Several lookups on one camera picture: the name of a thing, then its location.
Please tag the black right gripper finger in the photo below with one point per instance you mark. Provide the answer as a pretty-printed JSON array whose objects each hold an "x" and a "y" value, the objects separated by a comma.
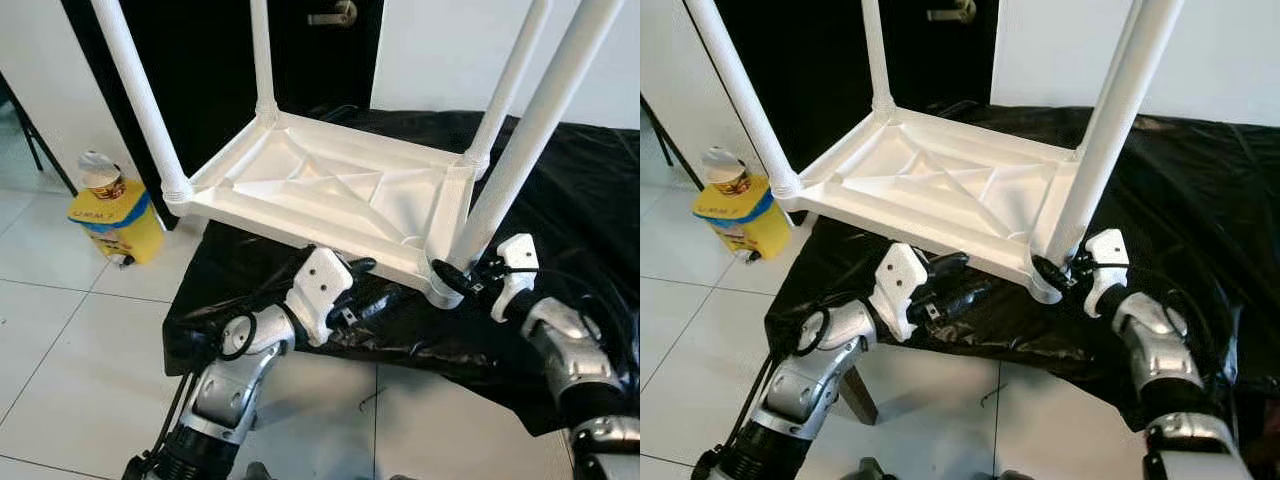
[
  {"x": 1050, "y": 272},
  {"x": 452, "y": 277}
]

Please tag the white plastic table top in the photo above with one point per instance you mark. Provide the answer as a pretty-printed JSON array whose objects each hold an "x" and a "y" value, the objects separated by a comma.
[
  {"x": 920, "y": 175},
  {"x": 310, "y": 180}
]

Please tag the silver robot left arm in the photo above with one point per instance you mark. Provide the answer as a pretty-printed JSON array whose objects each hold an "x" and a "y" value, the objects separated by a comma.
[
  {"x": 230, "y": 385},
  {"x": 805, "y": 385}
]

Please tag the black plastic table cover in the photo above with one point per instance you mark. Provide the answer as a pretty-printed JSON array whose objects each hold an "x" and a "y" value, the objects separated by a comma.
[
  {"x": 580, "y": 220},
  {"x": 1210, "y": 220}
]

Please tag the dark grey robot left foot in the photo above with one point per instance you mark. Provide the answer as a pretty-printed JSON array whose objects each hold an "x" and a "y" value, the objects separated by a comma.
[
  {"x": 257, "y": 472},
  {"x": 872, "y": 470}
]

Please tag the dark grey robot foot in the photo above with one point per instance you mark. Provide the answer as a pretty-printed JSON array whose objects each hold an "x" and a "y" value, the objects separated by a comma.
[
  {"x": 872, "y": 470},
  {"x": 257, "y": 472},
  {"x": 1015, "y": 476}
]

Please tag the dark grey robot right foot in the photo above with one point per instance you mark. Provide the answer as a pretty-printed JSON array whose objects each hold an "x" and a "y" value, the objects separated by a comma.
[{"x": 1015, "y": 476}]

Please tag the yellow blue cardboard box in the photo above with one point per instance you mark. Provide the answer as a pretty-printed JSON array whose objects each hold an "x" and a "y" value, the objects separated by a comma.
[
  {"x": 745, "y": 222},
  {"x": 120, "y": 228}
]

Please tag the thin black rod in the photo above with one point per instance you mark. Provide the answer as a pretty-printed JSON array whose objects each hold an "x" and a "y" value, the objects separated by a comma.
[
  {"x": 35, "y": 135},
  {"x": 668, "y": 150}
]

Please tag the instant noodle cup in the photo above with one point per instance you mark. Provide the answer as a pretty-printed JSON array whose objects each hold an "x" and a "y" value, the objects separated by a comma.
[
  {"x": 727, "y": 172},
  {"x": 102, "y": 175}
]

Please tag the black door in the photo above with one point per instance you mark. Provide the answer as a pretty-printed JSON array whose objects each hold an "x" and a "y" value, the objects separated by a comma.
[
  {"x": 210, "y": 70},
  {"x": 820, "y": 60}
]

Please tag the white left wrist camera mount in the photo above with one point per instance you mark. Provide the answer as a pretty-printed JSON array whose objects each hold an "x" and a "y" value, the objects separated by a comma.
[
  {"x": 895, "y": 285},
  {"x": 315, "y": 290}
]

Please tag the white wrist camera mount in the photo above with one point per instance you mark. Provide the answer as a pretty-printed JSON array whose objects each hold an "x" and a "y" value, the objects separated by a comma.
[
  {"x": 518, "y": 258},
  {"x": 895, "y": 285},
  {"x": 315, "y": 290},
  {"x": 1108, "y": 252}
]

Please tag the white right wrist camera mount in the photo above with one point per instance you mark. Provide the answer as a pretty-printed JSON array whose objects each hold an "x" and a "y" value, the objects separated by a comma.
[
  {"x": 518, "y": 258},
  {"x": 1108, "y": 252}
]

